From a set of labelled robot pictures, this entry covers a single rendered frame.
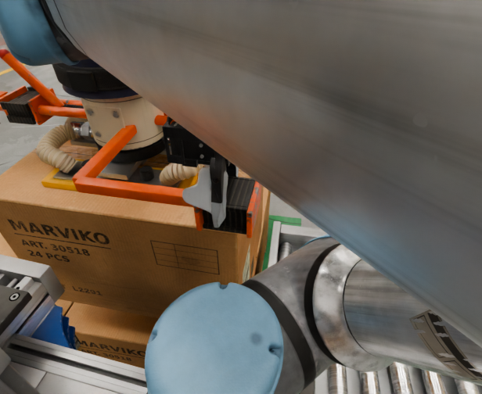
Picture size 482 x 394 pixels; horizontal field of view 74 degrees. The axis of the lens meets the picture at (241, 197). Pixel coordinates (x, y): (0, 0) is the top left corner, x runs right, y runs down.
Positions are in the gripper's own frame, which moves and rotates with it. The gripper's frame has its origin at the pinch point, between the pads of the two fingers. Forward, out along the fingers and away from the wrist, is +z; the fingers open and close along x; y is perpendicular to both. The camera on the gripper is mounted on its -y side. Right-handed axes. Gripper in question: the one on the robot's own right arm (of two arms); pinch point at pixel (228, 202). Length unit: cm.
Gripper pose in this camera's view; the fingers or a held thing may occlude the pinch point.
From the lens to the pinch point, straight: 49.2
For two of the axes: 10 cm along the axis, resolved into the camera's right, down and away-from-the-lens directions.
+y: -9.8, -1.3, 1.5
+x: -2.0, 6.2, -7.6
